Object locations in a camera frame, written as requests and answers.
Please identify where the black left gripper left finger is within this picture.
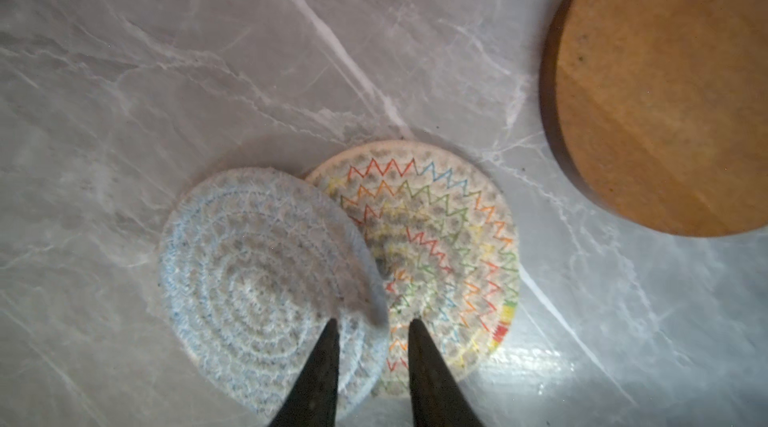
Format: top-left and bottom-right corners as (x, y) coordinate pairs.
(269, 319), (340, 427)

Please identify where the light brown wooden round coaster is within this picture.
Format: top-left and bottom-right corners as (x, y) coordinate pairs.
(539, 0), (767, 237)

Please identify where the blue woven round coaster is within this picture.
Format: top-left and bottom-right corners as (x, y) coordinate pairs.
(159, 168), (389, 423)

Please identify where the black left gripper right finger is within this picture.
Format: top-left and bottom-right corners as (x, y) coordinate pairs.
(408, 319), (482, 427)

